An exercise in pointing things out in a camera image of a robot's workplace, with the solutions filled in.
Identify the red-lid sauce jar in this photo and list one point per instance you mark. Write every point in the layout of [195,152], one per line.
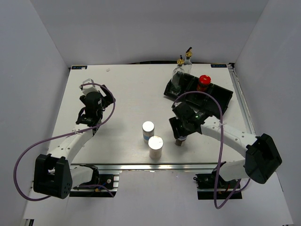
[203,83]

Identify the dark-filled glass oil bottle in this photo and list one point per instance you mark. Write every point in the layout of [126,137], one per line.
[187,66]

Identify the white silver-lid shaker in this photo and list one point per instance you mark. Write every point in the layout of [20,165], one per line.
[155,144]

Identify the red-label spice jar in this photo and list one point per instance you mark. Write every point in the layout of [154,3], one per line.
[179,142]

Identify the clear glass oil bottle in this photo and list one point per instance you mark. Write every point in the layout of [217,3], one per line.
[177,73]

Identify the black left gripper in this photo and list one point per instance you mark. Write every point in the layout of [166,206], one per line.
[107,100]

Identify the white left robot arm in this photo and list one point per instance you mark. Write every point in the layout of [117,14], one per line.
[53,175]

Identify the black compartment tray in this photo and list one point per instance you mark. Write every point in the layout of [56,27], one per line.
[189,83]

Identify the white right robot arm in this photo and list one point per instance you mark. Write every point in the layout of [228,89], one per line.
[261,156]

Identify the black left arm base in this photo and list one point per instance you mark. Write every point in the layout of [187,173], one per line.
[105,183]

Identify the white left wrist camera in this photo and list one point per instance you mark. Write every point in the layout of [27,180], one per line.
[88,86]

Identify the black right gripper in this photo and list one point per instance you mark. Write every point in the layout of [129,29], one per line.
[174,123]

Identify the blue-label silver-lid shaker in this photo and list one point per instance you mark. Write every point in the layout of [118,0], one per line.
[148,130]

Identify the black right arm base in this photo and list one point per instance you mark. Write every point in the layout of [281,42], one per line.
[205,187]

